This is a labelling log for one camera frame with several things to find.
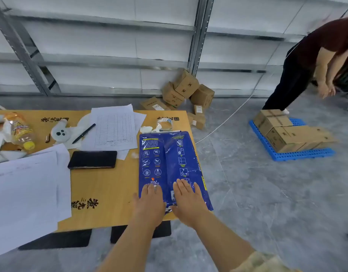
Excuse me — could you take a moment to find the person's left hand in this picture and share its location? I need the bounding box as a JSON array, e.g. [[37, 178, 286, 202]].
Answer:
[[133, 182, 166, 227]]

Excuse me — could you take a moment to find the person's right hand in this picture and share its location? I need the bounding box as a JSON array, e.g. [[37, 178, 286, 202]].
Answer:
[[170, 178, 211, 227]]

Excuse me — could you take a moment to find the blue printed plastic bag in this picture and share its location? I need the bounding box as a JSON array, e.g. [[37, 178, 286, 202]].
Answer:
[[138, 131, 214, 215]]

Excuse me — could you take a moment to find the person's right forearm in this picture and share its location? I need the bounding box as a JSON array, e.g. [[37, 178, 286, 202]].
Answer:
[[188, 216, 258, 272]]

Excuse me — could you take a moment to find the person's left forearm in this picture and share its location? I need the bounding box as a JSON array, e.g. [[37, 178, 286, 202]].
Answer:
[[97, 219, 163, 272]]

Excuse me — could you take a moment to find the wooden table with black print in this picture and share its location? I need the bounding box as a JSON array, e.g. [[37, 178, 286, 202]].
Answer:
[[0, 110, 213, 233]]

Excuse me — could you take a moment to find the black smartphone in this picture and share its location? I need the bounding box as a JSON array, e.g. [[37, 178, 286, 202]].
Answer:
[[68, 151, 118, 170]]

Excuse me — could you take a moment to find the clear tape roll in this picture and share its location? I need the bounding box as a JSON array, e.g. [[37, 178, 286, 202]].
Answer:
[[156, 117, 174, 132]]

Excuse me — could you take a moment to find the black table base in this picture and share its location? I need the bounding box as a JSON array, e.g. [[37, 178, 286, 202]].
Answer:
[[18, 220, 172, 251]]

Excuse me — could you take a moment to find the printed table form sheet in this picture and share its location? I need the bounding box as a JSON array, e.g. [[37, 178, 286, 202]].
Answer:
[[80, 104, 147, 161]]

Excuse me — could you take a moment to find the black pen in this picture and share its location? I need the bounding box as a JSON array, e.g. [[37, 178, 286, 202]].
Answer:
[[72, 123, 96, 144]]

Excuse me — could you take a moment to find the flat cardboard box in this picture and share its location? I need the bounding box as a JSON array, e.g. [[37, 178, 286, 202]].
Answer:
[[139, 97, 171, 111]]

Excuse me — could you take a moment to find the person's beige patterned sleeve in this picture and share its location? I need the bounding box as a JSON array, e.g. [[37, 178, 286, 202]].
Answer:
[[232, 250, 303, 272]]

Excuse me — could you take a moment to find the taped cardboard box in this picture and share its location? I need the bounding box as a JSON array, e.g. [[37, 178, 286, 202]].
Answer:
[[253, 109, 293, 136]]

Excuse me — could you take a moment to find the blue plastic pallet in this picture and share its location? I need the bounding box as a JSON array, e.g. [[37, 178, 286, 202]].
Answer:
[[249, 117, 336, 162]]

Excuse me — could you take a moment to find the long cardboard box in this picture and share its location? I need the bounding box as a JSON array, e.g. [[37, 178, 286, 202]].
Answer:
[[265, 125, 338, 153]]

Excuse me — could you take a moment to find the stack of blank white papers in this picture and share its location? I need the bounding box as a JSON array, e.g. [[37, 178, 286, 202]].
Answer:
[[0, 143, 72, 259]]

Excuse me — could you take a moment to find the plastic bottle with yellow cap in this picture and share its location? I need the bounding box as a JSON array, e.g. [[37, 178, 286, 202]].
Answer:
[[3, 112, 36, 151]]

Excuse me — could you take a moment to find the grey metal shelving rack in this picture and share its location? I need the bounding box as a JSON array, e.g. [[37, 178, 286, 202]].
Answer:
[[0, 0, 348, 97]]

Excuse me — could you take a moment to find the white cable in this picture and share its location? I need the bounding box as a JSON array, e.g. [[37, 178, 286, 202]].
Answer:
[[194, 42, 299, 145]]

